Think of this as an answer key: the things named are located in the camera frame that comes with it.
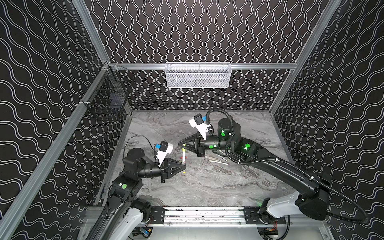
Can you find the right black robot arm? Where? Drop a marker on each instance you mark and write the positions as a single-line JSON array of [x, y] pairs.
[[309, 198]]

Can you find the white wire mesh basket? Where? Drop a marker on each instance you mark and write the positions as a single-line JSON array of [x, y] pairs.
[[194, 75]]

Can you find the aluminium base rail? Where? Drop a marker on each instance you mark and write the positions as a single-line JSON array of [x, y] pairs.
[[209, 217]]

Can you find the white pen green tip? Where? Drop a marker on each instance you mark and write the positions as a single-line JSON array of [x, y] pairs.
[[183, 156]]

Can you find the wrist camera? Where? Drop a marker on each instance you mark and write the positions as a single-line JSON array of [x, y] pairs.
[[198, 122], [164, 148]]

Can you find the white pen yellow tip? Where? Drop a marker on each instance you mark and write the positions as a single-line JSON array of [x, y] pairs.
[[217, 162]]

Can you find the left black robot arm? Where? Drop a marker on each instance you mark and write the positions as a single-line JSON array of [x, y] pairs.
[[124, 212]]

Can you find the black wire mesh basket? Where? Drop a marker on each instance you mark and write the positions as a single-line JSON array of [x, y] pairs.
[[109, 100]]

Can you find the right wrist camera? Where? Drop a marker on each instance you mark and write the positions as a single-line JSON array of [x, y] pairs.
[[198, 122]]

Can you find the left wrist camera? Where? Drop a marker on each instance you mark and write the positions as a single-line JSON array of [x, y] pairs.
[[164, 148]]

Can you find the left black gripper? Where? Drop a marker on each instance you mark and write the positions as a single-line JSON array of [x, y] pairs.
[[164, 172]]

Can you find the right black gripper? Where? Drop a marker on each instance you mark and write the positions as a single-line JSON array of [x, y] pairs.
[[200, 146]]

